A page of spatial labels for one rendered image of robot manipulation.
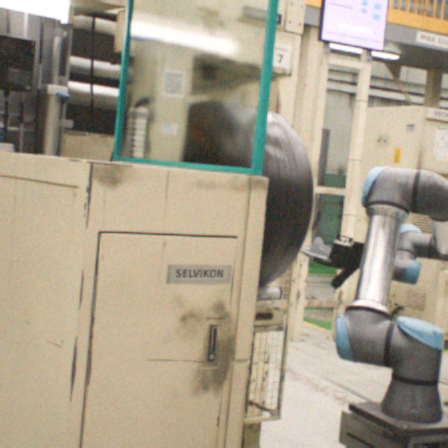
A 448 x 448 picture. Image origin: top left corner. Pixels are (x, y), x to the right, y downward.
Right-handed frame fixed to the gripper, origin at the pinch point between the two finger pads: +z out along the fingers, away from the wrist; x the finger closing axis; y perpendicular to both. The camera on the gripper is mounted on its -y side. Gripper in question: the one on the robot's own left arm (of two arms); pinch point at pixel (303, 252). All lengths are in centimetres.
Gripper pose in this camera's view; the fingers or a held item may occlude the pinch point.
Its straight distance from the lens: 268.6
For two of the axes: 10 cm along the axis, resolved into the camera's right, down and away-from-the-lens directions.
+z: -9.5, -2.4, 1.8
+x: -2.6, 3.7, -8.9
